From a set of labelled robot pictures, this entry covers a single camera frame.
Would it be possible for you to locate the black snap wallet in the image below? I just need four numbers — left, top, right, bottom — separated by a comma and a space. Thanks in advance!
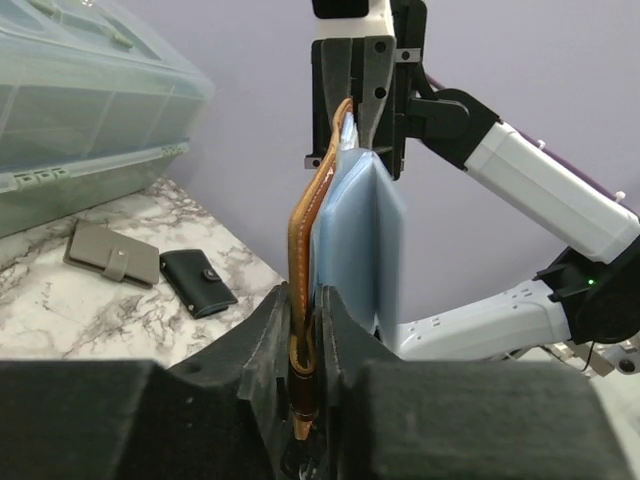
159, 249, 238, 319

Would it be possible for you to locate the brown leather card holder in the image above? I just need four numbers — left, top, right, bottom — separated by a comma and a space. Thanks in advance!
287, 97, 354, 441

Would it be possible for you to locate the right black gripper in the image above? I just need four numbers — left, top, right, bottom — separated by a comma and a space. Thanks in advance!
304, 0, 427, 180

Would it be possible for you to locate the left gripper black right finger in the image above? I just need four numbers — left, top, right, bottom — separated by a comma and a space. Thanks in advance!
319, 287, 632, 479

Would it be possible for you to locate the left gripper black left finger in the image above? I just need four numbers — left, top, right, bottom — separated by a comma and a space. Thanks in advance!
1, 286, 287, 479

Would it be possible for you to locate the grey card wallet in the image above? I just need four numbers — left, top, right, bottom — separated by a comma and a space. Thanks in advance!
63, 220, 160, 289

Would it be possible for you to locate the clear lidded plastic box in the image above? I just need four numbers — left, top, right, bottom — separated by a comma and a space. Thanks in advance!
1, 1, 214, 236

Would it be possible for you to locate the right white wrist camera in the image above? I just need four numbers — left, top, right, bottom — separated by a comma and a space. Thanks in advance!
312, 0, 395, 40

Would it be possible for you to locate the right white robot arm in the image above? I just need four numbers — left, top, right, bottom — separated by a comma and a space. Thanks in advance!
312, 1, 639, 360

